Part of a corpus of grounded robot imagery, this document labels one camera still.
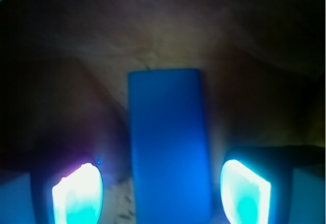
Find brown paper bag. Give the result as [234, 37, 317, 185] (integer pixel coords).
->
[1, 0, 325, 223]

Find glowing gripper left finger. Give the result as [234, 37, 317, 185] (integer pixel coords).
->
[31, 162, 104, 223]

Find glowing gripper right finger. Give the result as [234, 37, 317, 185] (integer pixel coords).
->
[220, 146, 292, 223]

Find blue rectangular block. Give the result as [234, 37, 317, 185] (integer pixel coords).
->
[128, 69, 212, 223]

